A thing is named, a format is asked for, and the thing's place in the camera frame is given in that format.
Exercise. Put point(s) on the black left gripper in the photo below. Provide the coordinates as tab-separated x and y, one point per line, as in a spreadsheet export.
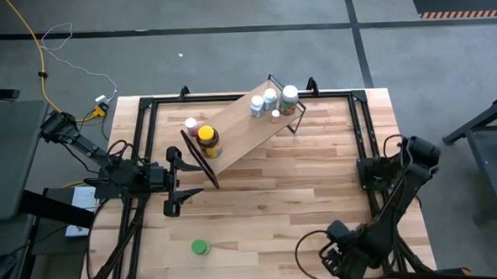
172	180

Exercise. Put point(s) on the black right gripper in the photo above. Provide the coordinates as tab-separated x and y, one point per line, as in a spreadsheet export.
341	249

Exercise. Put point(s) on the grey side desk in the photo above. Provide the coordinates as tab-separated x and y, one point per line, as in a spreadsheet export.
2	167

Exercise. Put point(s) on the white electronics box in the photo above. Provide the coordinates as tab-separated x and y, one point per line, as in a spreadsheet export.
85	199

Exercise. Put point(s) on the white power adapter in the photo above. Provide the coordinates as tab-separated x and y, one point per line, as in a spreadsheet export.
101	99

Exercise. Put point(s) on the wooden shelf black metal legs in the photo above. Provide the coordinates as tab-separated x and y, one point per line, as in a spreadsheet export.
240	131

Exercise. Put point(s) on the small white medicine bottle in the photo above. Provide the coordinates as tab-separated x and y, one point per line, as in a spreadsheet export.
269	97

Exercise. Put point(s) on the fish oil bottle yellow cap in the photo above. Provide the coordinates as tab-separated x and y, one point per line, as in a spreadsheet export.
208	143

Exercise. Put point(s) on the pink bottle white cap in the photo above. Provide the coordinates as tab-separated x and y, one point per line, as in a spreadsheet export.
191	124

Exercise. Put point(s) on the black desk beam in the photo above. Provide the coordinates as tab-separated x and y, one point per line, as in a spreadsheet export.
54	209

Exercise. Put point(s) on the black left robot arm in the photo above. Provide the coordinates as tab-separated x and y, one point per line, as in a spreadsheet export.
85	146

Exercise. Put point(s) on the fruit label bottle white cap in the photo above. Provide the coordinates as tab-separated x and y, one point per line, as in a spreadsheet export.
289	97

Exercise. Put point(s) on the green cap medicine bottle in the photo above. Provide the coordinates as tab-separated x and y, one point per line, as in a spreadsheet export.
199	247

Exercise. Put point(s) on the black aluminium table frame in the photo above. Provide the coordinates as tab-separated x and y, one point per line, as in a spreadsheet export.
145	103

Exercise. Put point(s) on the white square bottle blue label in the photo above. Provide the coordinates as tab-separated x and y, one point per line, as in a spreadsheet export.
257	105

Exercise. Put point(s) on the dark grey metal stand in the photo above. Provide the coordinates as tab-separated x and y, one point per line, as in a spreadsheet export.
482	163

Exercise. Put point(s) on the small pink vial white cap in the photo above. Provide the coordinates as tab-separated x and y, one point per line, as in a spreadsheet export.
275	115

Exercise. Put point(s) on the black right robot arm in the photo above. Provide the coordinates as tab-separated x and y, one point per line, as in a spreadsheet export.
402	191

